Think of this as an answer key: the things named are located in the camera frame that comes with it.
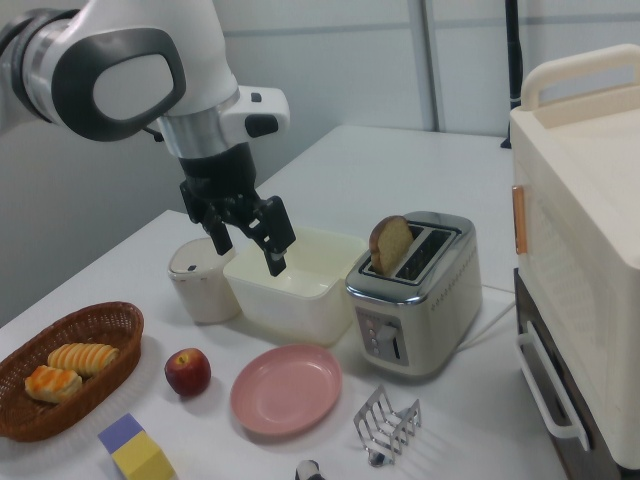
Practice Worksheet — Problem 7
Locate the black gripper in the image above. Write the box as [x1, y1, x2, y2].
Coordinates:
[177, 143, 297, 278]

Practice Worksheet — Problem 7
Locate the yellow foam block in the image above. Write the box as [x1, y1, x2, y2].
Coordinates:
[110, 431, 177, 480]

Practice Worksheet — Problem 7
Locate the cream and chrome toaster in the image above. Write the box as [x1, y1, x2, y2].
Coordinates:
[344, 210, 484, 385]

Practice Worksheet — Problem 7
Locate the black camera pole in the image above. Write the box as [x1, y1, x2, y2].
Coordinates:
[501, 0, 525, 150]

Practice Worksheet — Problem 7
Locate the white toaster power cable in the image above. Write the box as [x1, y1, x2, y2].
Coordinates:
[462, 299, 517, 351]

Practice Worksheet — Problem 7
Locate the cream plastic storage box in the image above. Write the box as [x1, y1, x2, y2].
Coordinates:
[222, 225, 369, 349]

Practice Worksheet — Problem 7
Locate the brown wicker basket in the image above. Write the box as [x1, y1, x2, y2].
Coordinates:
[0, 300, 145, 443]

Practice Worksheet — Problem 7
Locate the cream canister with lid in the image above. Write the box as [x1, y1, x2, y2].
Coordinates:
[167, 237, 244, 324]

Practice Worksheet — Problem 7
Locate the brown bread slice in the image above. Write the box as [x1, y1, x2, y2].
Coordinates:
[368, 215, 415, 276]

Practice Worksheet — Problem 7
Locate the black and white cow figurine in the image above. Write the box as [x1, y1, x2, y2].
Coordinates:
[294, 458, 324, 480]

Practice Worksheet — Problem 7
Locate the red apple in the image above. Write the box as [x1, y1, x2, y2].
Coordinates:
[164, 347, 212, 398]

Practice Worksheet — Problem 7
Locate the glazed orange pastry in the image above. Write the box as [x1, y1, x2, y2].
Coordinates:
[24, 364, 84, 404]

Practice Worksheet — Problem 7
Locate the cream and brown oven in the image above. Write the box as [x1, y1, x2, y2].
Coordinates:
[508, 43, 640, 480]

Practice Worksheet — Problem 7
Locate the orange oven handle strip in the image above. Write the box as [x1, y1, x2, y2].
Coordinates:
[511, 185, 528, 256]

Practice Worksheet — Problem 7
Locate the metal toast rack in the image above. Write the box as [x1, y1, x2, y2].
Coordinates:
[352, 383, 423, 469]

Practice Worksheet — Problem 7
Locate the white oven door handle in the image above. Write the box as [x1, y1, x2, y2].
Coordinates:
[515, 332, 592, 454]

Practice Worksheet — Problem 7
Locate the pink plate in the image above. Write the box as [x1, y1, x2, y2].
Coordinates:
[229, 343, 344, 435]

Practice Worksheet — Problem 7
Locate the long striped bread roll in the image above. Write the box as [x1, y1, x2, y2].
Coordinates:
[47, 342, 121, 379]

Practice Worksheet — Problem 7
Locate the purple foam block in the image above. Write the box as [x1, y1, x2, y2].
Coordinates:
[97, 412, 146, 455]

